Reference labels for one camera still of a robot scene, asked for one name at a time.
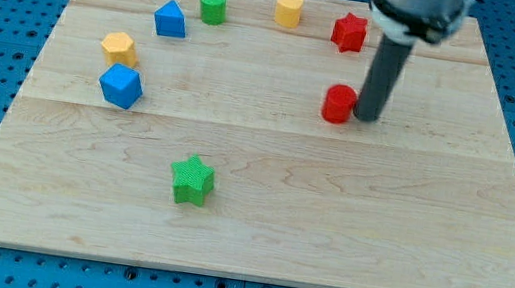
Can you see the green star block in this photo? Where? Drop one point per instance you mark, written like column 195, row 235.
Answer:
column 192, row 181

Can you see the blue triangle block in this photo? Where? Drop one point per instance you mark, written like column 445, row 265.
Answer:
column 170, row 20

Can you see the red cylinder block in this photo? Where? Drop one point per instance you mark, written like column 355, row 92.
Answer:
column 338, row 103

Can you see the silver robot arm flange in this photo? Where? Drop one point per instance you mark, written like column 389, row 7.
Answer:
column 407, row 21

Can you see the blue cube block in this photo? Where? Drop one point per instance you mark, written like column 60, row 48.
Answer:
column 121, row 85

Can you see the yellow heart block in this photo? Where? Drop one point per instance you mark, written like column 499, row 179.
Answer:
column 288, row 13

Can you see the wooden board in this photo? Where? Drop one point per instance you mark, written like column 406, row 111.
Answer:
column 422, row 198

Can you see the red star block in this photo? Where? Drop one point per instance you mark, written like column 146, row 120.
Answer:
column 349, row 33

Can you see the green cylinder block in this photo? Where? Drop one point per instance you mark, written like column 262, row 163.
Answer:
column 213, row 11

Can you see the yellow hexagon block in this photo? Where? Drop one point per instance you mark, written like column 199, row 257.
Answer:
column 119, row 48

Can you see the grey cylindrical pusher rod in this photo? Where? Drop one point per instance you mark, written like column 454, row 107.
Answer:
column 388, row 62

